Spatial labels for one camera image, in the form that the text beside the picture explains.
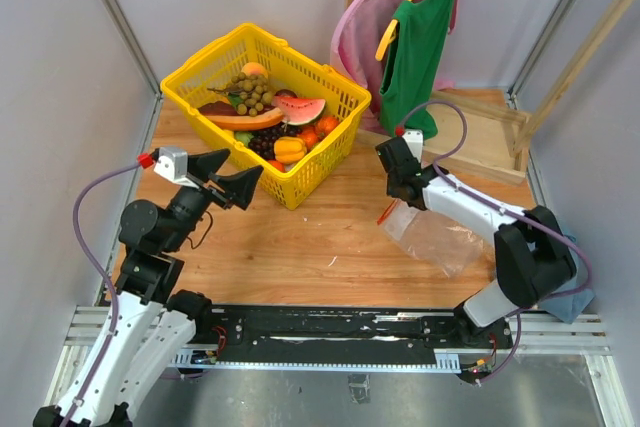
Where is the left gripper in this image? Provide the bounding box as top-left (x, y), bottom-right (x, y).
top-left (164, 149), bottom-right (264, 251)

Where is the clear zip top bag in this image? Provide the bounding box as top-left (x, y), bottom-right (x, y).
top-left (377, 200), bottom-right (495, 279)

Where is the longan fruit bunch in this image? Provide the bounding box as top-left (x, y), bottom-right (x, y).
top-left (207, 72), bottom-right (274, 117)

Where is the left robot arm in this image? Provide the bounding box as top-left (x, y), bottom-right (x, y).
top-left (33, 147), bottom-right (263, 426)

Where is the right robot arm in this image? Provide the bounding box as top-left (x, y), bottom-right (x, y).
top-left (375, 137), bottom-right (577, 347)

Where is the dark grape bunch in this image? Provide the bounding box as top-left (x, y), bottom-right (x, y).
top-left (248, 123), bottom-right (301, 160)

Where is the papaya slice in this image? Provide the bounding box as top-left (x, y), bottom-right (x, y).
top-left (198, 101), bottom-right (283, 131)

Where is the yellow bell pepper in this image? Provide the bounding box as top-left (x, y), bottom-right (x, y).
top-left (274, 137), bottom-right (307, 165)

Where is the wooden clothes rack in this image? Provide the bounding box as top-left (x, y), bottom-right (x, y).
top-left (344, 0), bottom-right (640, 185)

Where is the yellow plastic basket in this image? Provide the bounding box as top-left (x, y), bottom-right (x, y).
top-left (161, 23), bottom-right (371, 210)

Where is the orange tomato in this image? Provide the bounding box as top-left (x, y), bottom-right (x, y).
top-left (314, 116), bottom-right (340, 139)

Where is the watermelon slice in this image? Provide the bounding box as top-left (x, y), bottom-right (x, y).
top-left (272, 96), bottom-right (326, 126)

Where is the green shirt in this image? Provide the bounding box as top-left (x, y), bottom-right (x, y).
top-left (379, 0), bottom-right (456, 139)

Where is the peach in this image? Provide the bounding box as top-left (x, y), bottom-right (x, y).
top-left (241, 62), bottom-right (268, 79)

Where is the pink shirt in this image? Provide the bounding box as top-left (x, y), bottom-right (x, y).
top-left (330, 0), bottom-right (457, 135)

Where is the blue cloth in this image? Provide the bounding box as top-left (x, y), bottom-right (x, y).
top-left (538, 247), bottom-right (595, 324)

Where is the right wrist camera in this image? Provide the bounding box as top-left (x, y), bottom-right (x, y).
top-left (402, 129), bottom-right (424, 162)

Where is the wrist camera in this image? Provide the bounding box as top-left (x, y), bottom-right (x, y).
top-left (153, 146), bottom-right (189, 185)
top-left (402, 129), bottom-right (424, 162)

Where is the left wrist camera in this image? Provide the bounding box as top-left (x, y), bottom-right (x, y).
top-left (153, 146), bottom-right (189, 185)

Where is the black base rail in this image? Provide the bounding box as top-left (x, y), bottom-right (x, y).
top-left (170, 305), bottom-right (513, 375)

